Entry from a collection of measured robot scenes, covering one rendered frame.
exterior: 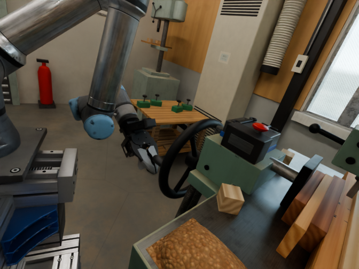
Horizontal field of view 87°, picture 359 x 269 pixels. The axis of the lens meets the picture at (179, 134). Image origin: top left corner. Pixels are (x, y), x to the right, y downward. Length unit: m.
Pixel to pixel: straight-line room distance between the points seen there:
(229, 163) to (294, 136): 1.57
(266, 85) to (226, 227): 1.81
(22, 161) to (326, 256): 0.56
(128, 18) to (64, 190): 0.45
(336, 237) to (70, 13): 0.70
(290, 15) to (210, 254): 1.81
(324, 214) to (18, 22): 0.73
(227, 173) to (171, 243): 0.21
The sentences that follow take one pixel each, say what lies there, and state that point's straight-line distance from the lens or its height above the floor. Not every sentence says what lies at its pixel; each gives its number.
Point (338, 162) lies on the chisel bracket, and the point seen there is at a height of 1.01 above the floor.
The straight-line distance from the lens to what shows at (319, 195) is 0.40.
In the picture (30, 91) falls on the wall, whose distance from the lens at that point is 3.18.
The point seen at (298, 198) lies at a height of 0.95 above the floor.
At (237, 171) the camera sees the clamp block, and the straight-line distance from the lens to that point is 0.40.
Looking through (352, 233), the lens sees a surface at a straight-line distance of 0.37.
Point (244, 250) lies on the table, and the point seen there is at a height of 0.90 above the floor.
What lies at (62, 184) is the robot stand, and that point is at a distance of 0.57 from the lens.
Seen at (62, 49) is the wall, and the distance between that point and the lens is 3.08.
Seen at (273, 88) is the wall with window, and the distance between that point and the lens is 2.01.
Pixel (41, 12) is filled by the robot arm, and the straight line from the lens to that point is 0.63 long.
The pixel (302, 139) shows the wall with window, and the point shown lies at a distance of 1.93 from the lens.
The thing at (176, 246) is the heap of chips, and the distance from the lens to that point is 0.25.
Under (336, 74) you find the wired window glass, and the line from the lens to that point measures 1.95.
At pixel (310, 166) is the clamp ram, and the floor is 1.00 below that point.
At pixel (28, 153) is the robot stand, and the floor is 0.82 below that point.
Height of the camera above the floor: 1.12
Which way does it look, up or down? 25 degrees down
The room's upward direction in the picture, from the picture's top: 14 degrees clockwise
